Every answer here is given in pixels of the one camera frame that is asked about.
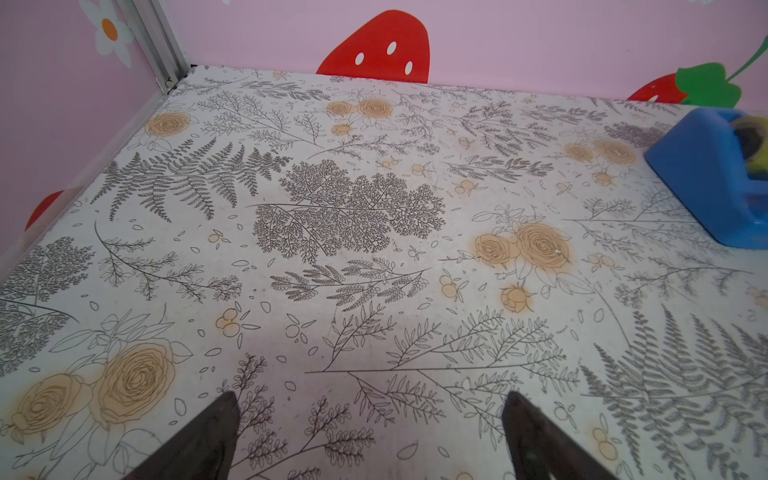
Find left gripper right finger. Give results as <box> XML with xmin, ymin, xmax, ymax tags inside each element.
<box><xmin>501</xmin><ymin>391</ymin><xmax>616</xmax><ymax>480</ymax></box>

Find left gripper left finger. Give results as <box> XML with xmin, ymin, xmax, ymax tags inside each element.
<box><xmin>125</xmin><ymin>391</ymin><xmax>241</xmax><ymax>480</ymax></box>

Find blue tape dispenser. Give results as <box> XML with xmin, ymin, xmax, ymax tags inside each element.
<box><xmin>645</xmin><ymin>107</ymin><xmax>767</xmax><ymax>250</ymax></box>

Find left aluminium corner post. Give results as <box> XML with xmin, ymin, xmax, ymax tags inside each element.
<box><xmin>117</xmin><ymin>0</ymin><xmax>192</xmax><ymax>95</ymax></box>

